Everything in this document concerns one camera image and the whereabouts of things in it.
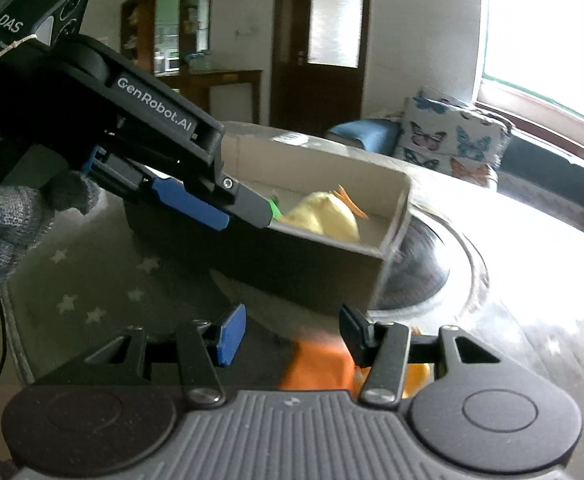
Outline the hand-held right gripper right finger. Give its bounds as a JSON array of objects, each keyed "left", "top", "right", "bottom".
[{"left": 338, "top": 304, "right": 510, "bottom": 407}]

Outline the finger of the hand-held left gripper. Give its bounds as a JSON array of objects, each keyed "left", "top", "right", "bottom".
[
  {"left": 207, "top": 170, "right": 275, "bottom": 229},
  {"left": 88, "top": 146, "right": 231, "bottom": 231}
]

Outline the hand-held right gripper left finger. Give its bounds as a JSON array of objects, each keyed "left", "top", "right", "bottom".
[{"left": 37, "top": 304, "right": 247, "bottom": 408}]

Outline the orange toy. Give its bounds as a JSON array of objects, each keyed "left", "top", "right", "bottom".
[{"left": 278, "top": 327, "right": 433, "bottom": 402}]

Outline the yellow plush toy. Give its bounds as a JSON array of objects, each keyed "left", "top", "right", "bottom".
[{"left": 276, "top": 184, "right": 371, "bottom": 247}]

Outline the cardboard box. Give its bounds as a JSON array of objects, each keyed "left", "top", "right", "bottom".
[{"left": 123, "top": 132, "right": 413, "bottom": 314}]

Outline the person's left hand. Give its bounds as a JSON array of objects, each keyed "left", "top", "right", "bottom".
[{"left": 0, "top": 107, "right": 101, "bottom": 299}]

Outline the wooden display cabinet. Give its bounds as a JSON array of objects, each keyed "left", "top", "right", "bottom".
[{"left": 120, "top": 0, "right": 216, "bottom": 80}]

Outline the wooden side table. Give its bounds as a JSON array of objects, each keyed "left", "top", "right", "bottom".
[{"left": 156, "top": 69, "right": 263, "bottom": 127}]

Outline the round dark glass plate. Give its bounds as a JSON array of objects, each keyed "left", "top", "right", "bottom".
[{"left": 369, "top": 205, "right": 491, "bottom": 322}]

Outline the blue cushion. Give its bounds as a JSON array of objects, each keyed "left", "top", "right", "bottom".
[{"left": 324, "top": 118, "right": 403, "bottom": 157}]

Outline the brown wooden door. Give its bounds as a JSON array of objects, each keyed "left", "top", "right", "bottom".
[{"left": 271, "top": 0, "right": 373, "bottom": 130}]

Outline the butterfly print cushion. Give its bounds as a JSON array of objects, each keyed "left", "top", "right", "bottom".
[{"left": 391, "top": 85, "right": 516, "bottom": 190}]

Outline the dark sofa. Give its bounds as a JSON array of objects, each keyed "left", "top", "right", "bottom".
[{"left": 494, "top": 127, "right": 584, "bottom": 243}]

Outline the bright window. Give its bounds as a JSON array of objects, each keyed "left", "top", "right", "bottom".
[{"left": 473, "top": 0, "right": 584, "bottom": 137}]

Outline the thin white string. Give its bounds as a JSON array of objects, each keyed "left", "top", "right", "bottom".
[{"left": 0, "top": 34, "right": 39, "bottom": 102}]

